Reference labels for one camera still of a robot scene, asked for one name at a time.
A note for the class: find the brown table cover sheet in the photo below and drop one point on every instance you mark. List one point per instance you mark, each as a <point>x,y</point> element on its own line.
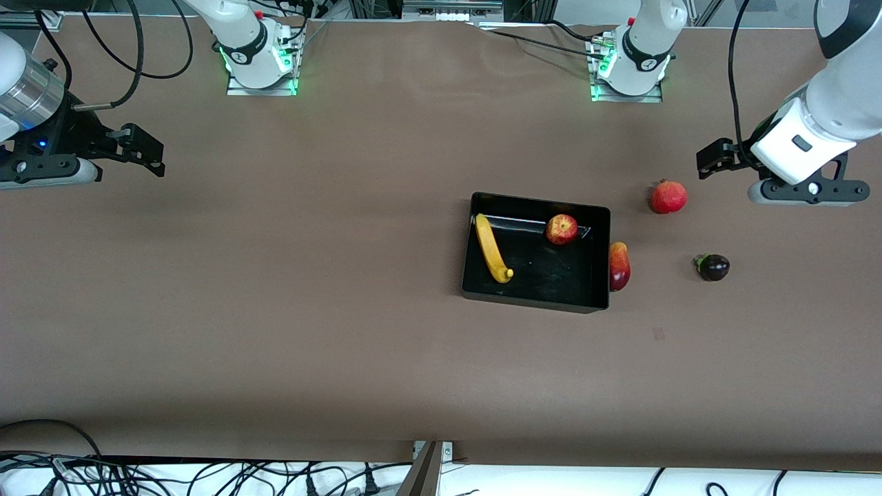
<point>207,386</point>

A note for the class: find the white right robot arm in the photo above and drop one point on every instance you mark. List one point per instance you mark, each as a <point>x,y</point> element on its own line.
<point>241,34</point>

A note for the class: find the white power strip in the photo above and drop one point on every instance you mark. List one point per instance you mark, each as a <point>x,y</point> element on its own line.
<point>451,15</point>

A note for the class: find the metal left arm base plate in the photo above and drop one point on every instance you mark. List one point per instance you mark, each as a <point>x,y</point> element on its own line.
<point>623,98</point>

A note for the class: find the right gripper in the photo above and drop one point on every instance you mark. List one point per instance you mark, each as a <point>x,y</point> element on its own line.
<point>77,132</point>

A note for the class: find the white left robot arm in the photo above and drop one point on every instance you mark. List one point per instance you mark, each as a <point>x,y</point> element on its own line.
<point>847,96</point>

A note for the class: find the metal table post bracket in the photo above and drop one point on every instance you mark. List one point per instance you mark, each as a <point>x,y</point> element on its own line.
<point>424,475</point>

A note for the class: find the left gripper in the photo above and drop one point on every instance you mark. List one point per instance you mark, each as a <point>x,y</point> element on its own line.
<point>742,153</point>

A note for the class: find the red pomegranate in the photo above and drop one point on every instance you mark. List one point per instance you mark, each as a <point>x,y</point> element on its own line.
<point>668,198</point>

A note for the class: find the yellow banana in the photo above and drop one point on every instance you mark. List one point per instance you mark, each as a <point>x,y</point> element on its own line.
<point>488,248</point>

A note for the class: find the black rectangular tray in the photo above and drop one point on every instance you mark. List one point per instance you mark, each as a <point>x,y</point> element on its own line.
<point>551,275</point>

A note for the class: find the red yellow apple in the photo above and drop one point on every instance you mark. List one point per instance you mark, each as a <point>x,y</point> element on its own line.
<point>561,229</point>

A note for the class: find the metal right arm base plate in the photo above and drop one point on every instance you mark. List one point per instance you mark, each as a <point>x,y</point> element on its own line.
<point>262,91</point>

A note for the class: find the red yellow mango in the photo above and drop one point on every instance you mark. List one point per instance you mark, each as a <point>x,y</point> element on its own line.
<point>620,269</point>

